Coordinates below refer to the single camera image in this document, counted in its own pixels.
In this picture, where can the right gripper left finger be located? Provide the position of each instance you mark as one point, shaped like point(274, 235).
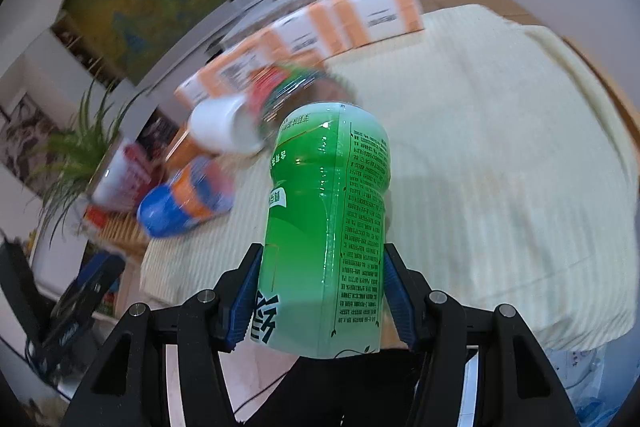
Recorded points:
point(126, 384)

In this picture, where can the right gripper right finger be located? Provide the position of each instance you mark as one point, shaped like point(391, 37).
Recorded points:
point(516, 385)

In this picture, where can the green plastic cup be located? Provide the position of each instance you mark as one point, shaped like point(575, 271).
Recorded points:
point(320, 286)

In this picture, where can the white plastic cup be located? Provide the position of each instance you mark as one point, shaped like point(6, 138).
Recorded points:
point(225, 125)

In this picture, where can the red green label clear cup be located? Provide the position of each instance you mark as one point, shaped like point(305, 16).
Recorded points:
point(280, 88)

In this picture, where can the wooden slatted tray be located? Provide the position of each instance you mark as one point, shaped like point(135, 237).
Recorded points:
point(118, 231)

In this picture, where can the green potted plant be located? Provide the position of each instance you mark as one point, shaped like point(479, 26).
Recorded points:
point(78, 151)

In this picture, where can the red white plant pot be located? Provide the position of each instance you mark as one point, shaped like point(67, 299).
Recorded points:
point(125, 175)

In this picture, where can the striped yellow tablecloth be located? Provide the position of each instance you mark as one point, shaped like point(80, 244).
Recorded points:
point(512, 179)

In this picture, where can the black bag on floor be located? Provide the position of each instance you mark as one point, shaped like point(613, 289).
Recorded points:
point(156, 134)

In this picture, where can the orange tissue pack barcode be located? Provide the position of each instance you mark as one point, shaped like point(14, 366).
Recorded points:
point(236, 66)

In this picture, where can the orange tissue pack far left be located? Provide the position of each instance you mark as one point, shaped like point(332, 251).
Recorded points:
point(205, 83)

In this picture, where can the orange tissue pack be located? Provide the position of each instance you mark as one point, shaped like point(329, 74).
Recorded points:
point(314, 27)
point(205, 83)
point(370, 21)

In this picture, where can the white patterned low table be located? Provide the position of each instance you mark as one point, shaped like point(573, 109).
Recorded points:
point(300, 1)

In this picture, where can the orange tissue pack far right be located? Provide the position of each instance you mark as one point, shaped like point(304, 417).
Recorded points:
point(370, 21)

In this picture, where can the ink painting wall scroll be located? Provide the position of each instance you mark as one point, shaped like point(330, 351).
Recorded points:
point(24, 146)

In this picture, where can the wooden wall shelf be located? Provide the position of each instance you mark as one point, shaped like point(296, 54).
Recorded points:
point(96, 63)

